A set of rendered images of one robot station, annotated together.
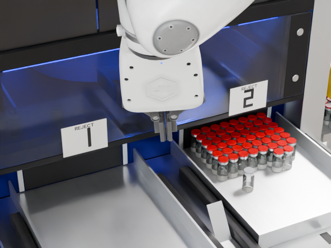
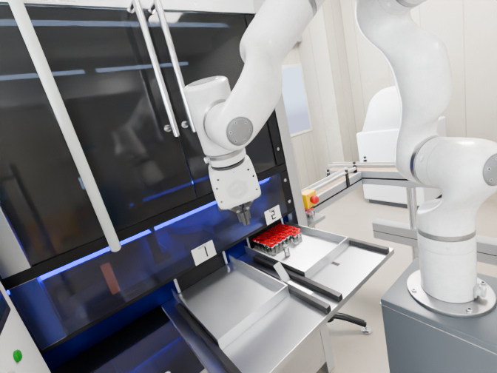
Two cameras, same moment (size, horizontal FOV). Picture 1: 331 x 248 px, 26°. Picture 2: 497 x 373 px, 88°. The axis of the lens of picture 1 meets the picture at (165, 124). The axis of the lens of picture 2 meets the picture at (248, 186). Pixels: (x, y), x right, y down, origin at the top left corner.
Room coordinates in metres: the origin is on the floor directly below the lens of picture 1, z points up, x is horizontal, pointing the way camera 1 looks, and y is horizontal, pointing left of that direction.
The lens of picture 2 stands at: (0.23, 0.06, 1.43)
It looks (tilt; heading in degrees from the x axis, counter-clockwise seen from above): 14 degrees down; 352
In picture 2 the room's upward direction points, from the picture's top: 14 degrees counter-clockwise
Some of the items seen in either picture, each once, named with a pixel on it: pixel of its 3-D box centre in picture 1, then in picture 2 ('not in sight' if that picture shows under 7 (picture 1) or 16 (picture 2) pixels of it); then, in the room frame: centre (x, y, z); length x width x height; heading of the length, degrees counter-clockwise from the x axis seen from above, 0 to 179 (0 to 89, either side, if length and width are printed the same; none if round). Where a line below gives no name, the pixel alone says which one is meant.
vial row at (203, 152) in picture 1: (239, 142); (275, 237); (1.25, -0.15, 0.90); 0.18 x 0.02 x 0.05; 116
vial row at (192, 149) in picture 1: (228, 132); (268, 235); (1.29, -0.13, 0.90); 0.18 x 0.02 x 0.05; 116
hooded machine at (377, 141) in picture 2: not in sight; (399, 145); (2.97, -2.27, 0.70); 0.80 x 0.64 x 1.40; 26
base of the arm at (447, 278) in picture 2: not in sight; (446, 261); (0.73, -0.48, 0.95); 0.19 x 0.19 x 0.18
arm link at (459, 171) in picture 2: not in sight; (455, 189); (0.70, -0.48, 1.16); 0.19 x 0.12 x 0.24; 179
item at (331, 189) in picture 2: not in sight; (321, 190); (1.62, -0.57, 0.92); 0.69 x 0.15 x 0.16; 116
